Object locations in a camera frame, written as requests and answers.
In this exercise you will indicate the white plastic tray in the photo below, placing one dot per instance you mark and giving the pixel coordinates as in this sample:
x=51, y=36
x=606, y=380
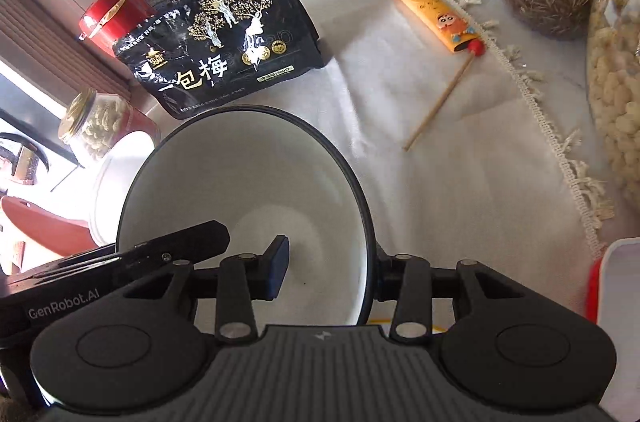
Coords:
x=618, y=316

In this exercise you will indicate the white bowl with black rim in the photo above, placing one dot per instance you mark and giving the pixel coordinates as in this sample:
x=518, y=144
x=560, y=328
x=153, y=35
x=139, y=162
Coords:
x=264, y=172

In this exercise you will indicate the peanut jar with gold lid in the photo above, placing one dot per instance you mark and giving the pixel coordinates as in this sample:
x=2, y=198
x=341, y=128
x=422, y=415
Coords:
x=95, y=122

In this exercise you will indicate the wooden stick with red tip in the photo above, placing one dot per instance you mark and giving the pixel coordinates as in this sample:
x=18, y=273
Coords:
x=476, y=48

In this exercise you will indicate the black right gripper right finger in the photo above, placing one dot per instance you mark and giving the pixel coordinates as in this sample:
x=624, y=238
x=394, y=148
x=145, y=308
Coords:
x=389, y=272

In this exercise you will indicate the large glass jar of peanuts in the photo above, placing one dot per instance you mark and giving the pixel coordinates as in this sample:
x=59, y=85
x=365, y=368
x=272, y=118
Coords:
x=613, y=87

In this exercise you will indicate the white fringed table cloth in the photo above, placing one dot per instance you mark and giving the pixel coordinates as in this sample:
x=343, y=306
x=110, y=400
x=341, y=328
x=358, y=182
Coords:
x=494, y=178

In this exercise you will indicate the red canister with gold band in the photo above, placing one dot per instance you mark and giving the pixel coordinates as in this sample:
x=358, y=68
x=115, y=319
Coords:
x=105, y=22

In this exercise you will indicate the orange chair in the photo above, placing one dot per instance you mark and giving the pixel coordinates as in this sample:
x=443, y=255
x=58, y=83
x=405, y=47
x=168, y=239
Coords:
x=57, y=234

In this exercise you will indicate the black plum snack bag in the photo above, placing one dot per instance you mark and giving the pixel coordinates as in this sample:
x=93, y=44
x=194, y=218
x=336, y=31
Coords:
x=201, y=54

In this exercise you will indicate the orange cartoon chopstick sleeve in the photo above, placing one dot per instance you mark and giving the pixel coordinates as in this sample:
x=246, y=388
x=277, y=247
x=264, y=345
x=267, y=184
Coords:
x=447, y=25

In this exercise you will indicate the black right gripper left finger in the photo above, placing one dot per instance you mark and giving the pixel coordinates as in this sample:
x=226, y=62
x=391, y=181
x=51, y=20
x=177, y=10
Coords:
x=260, y=275

